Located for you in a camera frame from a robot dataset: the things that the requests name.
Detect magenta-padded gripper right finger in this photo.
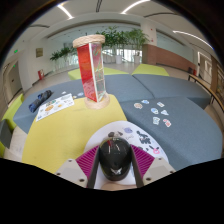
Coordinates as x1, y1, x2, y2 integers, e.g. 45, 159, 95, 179
129, 144, 177, 188

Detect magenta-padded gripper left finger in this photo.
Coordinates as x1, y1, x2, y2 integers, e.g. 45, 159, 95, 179
54, 144, 101, 190

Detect black computer mouse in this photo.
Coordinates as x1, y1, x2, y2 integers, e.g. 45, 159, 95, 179
98, 137, 132, 182

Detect white printed mouse pad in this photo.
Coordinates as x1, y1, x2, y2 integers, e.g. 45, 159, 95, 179
82, 120, 170, 192

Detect white sticker sheet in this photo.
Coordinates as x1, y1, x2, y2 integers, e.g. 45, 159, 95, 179
35, 93, 76, 122

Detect dark blue folded umbrella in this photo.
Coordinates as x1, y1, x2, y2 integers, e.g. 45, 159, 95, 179
28, 89, 53, 113

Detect large grey upholstered bench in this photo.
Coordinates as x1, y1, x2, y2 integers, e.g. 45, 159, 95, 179
13, 73, 154, 134

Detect dark grey seat block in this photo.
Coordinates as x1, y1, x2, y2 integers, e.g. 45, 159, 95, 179
0, 119, 13, 149

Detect lime green seat block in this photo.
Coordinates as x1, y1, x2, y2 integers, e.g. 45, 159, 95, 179
1, 93, 25, 131

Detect lime green upholstered bench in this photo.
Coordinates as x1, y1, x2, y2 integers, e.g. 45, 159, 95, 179
131, 63, 170, 77
67, 66, 129, 81

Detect row of potted plants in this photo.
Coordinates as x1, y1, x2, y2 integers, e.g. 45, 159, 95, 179
49, 26, 149, 66

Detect ceiling light strips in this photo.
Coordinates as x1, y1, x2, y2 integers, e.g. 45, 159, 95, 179
56, 0, 214, 50

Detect red prism with rope ends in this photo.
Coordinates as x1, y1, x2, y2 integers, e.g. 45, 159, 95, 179
72, 34, 111, 110

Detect wooden bench with black frame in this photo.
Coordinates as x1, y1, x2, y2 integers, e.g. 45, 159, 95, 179
187, 73, 224, 113

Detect framed wall sign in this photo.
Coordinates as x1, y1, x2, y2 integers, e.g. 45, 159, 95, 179
35, 47, 44, 59

